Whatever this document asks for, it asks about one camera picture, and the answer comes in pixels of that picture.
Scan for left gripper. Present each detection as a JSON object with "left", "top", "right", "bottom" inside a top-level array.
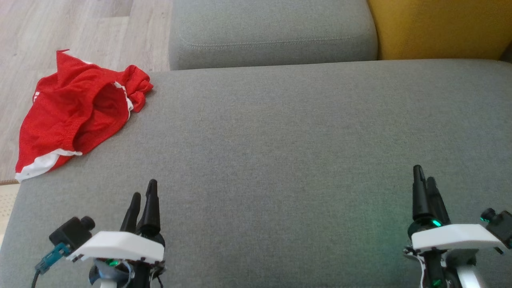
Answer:
[{"left": 66, "top": 179, "right": 166, "bottom": 288}]

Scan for beige rug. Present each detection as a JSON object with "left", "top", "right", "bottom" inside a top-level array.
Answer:
[{"left": 0, "top": 180, "right": 20, "bottom": 250}]

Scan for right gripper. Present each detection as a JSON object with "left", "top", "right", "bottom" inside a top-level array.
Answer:
[{"left": 403, "top": 164, "right": 506, "bottom": 288}]

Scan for large grey sofa seat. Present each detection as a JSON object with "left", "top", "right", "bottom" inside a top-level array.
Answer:
[{"left": 0, "top": 59, "right": 512, "bottom": 288}]

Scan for red mesh shorts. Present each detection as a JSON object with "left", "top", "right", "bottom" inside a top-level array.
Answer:
[{"left": 15, "top": 50, "right": 96, "bottom": 183}]

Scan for yellow sofa cushion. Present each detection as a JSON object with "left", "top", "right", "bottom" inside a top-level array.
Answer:
[{"left": 367, "top": 0, "right": 512, "bottom": 61}]

